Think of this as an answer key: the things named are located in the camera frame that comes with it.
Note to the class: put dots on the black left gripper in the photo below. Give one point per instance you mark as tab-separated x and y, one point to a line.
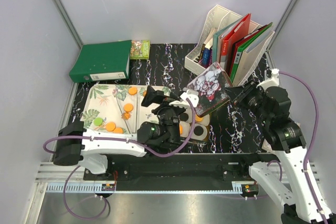
153	97

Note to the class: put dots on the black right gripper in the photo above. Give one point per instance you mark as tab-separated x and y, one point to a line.
238	94

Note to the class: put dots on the black round cookie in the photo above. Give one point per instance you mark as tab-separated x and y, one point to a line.
184	117
198	131

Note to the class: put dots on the orange round cookie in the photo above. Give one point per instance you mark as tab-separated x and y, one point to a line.
128	107
198	119
132	90
110	126

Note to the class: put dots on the gold cookie tin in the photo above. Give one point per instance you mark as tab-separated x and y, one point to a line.
210	86

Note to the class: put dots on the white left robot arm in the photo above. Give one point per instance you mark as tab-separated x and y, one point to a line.
89	148

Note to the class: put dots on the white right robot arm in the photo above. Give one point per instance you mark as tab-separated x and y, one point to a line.
302	202

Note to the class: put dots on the orange flower cookie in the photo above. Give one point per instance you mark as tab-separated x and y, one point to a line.
126	115

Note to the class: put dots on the floral pink pouch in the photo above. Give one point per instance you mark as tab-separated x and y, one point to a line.
267	147

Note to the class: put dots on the floral rectangular tray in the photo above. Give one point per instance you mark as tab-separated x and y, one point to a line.
106	101

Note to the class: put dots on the green card box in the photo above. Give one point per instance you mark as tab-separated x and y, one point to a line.
140	49

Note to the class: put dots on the beige folder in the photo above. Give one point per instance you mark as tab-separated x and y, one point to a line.
250	60

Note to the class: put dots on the green round cookie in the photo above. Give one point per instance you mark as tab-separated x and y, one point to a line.
98	121

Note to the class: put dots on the green folder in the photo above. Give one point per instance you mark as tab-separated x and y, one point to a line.
247	44

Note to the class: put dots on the white file organizer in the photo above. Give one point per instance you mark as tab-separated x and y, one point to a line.
217	18

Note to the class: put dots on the blue book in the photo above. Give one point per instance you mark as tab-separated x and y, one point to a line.
206	57

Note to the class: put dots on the red folder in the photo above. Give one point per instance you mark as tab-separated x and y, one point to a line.
231	35

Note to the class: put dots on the teal folder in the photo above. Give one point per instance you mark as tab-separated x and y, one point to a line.
215	40

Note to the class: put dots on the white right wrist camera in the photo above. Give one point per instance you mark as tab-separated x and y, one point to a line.
271	79

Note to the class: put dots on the green ring binder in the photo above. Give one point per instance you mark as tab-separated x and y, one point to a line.
104	61

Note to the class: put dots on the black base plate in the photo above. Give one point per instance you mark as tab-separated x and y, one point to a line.
178	173

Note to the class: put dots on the grey slotted cable duct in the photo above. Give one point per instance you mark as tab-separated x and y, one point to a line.
83	182

